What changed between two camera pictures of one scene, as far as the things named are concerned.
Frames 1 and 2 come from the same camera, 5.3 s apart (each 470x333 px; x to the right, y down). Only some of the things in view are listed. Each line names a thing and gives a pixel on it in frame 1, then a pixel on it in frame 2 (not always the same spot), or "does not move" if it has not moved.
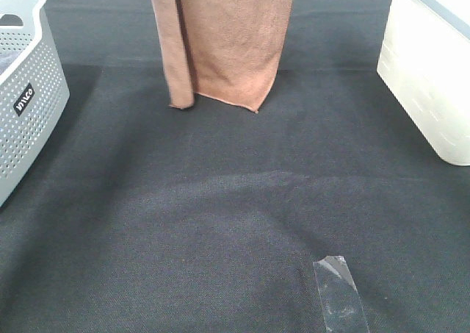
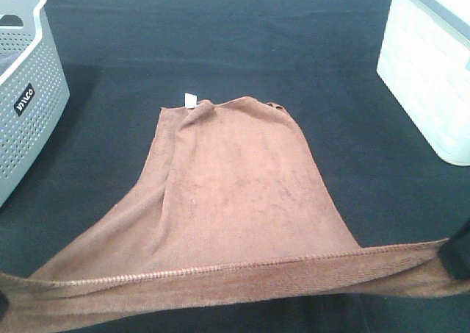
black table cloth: (139, 217) does not move
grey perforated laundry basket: (34, 91) does not move
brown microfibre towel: (222, 39) → (228, 217)
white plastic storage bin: (424, 59) does not move
